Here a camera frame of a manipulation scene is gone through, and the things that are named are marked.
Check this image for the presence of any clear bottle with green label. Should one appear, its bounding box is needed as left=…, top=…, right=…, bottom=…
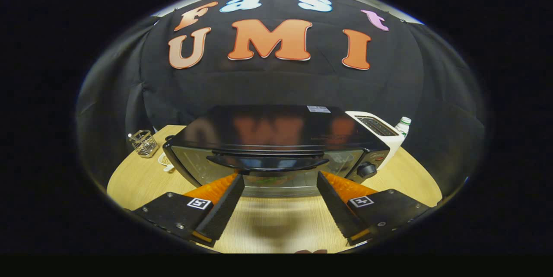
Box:
left=394, top=116, right=412, bottom=138

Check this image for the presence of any wire mesh utensil holder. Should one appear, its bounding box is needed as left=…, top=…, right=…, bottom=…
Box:
left=128, top=129, right=159, bottom=158

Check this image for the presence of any black toaster oven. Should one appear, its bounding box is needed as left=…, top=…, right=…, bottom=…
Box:
left=162, top=104, right=391, bottom=198

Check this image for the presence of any white divided snack dish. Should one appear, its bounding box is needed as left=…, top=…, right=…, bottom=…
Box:
left=158, top=152, right=175, bottom=173

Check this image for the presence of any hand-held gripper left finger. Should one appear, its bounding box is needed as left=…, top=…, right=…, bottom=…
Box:
left=133, top=173, right=245, bottom=247

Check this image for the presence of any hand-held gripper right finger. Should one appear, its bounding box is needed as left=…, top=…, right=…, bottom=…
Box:
left=317, top=171, right=432, bottom=246

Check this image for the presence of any white pop-up toaster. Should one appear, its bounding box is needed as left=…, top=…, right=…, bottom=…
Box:
left=345, top=111, right=407, bottom=169

